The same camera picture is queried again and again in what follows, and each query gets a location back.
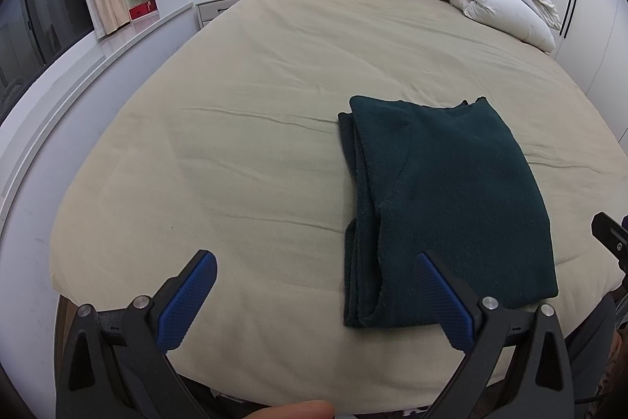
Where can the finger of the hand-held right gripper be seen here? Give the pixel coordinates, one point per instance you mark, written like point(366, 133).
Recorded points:
point(611, 235)

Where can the person's left hand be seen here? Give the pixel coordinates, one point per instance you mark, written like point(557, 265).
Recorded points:
point(294, 411)

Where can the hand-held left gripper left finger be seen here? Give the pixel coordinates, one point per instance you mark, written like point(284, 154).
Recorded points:
point(189, 301)

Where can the bed with beige sheet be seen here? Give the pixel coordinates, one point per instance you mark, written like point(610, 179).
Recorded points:
point(255, 114)

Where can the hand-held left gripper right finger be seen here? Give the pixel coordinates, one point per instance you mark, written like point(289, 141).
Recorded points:
point(441, 301)

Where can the person's dark trousers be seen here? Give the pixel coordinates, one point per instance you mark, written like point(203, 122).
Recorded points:
point(591, 330)

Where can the red box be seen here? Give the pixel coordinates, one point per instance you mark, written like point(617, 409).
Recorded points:
point(143, 10)

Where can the dark teal sweater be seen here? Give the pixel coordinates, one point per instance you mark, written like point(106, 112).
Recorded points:
point(451, 183)

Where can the white pillow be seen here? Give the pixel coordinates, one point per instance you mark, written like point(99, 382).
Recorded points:
point(500, 14)

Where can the dark window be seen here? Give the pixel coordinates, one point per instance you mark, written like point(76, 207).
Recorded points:
point(44, 11)

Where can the white nightstand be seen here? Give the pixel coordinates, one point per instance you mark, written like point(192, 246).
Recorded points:
point(218, 6)

